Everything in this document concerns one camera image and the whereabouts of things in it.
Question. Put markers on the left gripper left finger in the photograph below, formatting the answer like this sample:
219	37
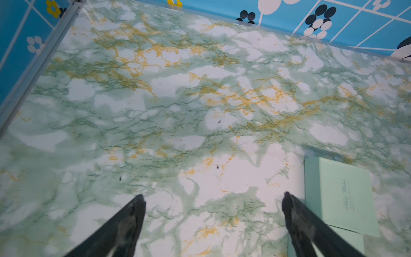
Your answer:
118	236

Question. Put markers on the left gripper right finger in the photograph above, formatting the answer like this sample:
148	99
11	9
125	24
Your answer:
308	232

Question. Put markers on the mint jewelry box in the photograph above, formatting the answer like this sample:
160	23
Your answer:
341	196

